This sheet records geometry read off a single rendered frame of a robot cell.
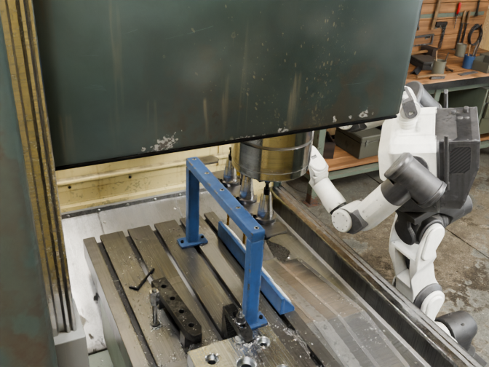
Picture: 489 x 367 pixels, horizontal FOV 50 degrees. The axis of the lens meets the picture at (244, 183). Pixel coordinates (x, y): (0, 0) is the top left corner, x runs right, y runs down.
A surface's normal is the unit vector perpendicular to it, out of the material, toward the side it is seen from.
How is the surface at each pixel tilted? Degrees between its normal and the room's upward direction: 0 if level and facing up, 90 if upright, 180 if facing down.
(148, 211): 24
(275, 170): 90
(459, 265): 0
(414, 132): 18
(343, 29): 90
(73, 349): 90
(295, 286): 7
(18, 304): 90
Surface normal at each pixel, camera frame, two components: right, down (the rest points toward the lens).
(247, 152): -0.64, 0.33
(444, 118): -0.22, -0.78
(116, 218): 0.24, -0.62
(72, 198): 0.45, 0.45
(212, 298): 0.05, -0.88
